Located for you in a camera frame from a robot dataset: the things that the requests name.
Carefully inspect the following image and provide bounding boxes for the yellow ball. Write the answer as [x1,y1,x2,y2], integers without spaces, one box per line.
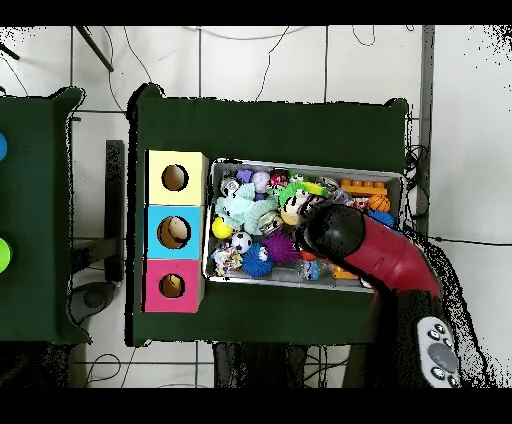
[210,216,234,240]

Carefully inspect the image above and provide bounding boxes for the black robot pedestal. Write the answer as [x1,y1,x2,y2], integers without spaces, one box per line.
[212,342,309,388]

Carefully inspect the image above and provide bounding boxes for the wooden three-hole box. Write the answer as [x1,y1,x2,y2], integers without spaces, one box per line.
[141,149,210,314]

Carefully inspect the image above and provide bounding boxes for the dark green tablecloth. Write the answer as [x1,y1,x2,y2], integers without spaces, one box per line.
[126,82,410,355]

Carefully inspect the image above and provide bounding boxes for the purple spiky ball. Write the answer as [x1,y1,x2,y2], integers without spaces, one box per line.
[261,230,301,266]

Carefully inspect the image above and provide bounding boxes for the small baseball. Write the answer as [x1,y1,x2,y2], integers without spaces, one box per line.
[250,170,270,194]

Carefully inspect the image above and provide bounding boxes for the orange foam disc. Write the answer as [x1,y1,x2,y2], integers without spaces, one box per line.
[279,207,302,226]

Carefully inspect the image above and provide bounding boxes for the small soccer ball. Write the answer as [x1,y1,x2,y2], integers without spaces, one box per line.
[230,231,254,255]

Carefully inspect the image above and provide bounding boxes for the dark slanted rod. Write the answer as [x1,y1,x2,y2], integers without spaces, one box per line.
[74,25,115,73]

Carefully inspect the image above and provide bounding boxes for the blue spiky ball with eyes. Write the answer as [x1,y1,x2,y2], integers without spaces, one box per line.
[367,209,397,230]
[241,243,275,278]

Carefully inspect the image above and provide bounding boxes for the small orange basketball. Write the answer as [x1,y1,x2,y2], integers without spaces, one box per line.
[367,193,391,213]

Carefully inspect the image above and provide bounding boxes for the shallow clear mesh bin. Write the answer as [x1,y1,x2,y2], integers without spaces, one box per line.
[201,158,406,296]

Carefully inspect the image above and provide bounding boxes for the mint green cloth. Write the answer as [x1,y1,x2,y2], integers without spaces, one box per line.
[214,182,279,236]

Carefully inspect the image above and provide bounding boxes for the black upright panel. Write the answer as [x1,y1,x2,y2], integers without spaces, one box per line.
[104,139,126,283]

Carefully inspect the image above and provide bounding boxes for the green plastic cup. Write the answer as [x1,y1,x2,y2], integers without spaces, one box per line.
[0,237,13,274]

